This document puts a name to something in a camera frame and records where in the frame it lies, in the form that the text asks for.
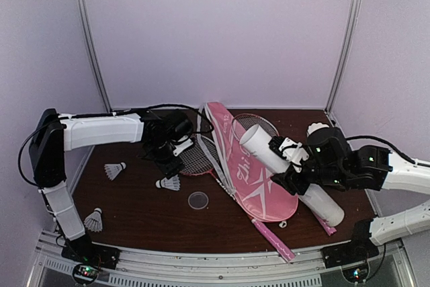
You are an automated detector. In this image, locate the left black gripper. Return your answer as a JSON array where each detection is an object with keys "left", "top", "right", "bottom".
[{"left": 147, "top": 139, "right": 185, "bottom": 179}]

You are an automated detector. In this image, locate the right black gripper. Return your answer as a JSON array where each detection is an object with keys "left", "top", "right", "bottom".
[{"left": 271, "top": 155, "right": 348, "bottom": 196}]

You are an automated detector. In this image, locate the white shuttlecock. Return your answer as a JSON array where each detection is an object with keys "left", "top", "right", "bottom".
[
  {"left": 103, "top": 162, "right": 126, "bottom": 181},
  {"left": 155, "top": 175, "right": 181, "bottom": 192},
  {"left": 83, "top": 208, "right": 103, "bottom": 233}
]

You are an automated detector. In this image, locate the white shuttlecock tube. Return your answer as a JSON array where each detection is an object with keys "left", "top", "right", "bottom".
[{"left": 239, "top": 124, "right": 345, "bottom": 227}]

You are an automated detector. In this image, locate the clear plastic tube lid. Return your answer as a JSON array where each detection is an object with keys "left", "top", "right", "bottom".
[{"left": 187, "top": 192, "right": 209, "bottom": 210}]

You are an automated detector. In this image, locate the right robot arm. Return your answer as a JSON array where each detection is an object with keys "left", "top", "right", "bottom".
[{"left": 268, "top": 124, "right": 429, "bottom": 261}]

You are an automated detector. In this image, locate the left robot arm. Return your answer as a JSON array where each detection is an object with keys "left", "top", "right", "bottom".
[{"left": 21, "top": 108, "right": 194, "bottom": 263}]

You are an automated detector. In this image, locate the pink badminton racket left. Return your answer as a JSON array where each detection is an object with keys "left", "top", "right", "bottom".
[{"left": 179, "top": 134, "right": 296, "bottom": 263}]

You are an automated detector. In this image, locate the pink badminton racket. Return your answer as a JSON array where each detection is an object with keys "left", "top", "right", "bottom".
[
  {"left": 179, "top": 134, "right": 296, "bottom": 263},
  {"left": 230, "top": 113, "right": 337, "bottom": 237}
]

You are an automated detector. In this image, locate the pink badminton racket right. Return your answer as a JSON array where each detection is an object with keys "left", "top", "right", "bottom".
[{"left": 230, "top": 113, "right": 337, "bottom": 237}]

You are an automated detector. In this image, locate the pink racket cover bag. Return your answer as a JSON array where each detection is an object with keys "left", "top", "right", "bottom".
[{"left": 199, "top": 102, "right": 298, "bottom": 222}]

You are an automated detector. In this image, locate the white fluted bowl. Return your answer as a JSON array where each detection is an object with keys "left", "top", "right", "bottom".
[{"left": 306, "top": 122, "right": 330, "bottom": 136}]

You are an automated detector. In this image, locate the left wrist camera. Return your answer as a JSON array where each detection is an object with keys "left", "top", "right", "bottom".
[{"left": 173, "top": 138, "right": 194, "bottom": 157}]

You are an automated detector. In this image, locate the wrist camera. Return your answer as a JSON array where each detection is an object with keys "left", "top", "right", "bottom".
[
  {"left": 173, "top": 138, "right": 194, "bottom": 157},
  {"left": 269, "top": 136, "right": 309, "bottom": 167}
]

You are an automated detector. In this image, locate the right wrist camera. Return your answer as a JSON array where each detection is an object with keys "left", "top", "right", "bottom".
[{"left": 269, "top": 136, "right": 309, "bottom": 167}]

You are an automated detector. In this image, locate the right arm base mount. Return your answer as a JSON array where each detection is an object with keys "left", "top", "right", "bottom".
[{"left": 321, "top": 220, "right": 380, "bottom": 269}]

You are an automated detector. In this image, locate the aluminium front rail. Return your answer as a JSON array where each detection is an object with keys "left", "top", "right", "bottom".
[{"left": 24, "top": 231, "right": 418, "bottom": 286}]

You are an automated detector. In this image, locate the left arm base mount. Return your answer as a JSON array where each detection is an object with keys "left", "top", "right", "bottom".
[{"left": 61, "top": 230, "right": 120, "bottom": 270}]

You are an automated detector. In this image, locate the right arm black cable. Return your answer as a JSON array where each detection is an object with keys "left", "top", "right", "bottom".
[{"left": 345, "top": 135, "right": 430, "bottom": 167}]

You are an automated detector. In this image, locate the right aluminium frame post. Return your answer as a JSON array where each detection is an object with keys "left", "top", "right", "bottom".
[{"left": 325, "top": 0, "right": 362, "bottom": 115}]

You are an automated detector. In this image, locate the aluminium frame post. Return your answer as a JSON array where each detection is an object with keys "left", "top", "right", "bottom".
[
  {"left": 76, "top": 0, "right": 112, "bottom": 112},
  {"left": 325, "top": 0, "right": 362, "bottom": 115}
]

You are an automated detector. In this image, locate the left aluminium frame post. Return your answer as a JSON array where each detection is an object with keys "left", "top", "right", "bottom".
[{"left": 76, "top": 0, "right": 112, "bottom": 112}]

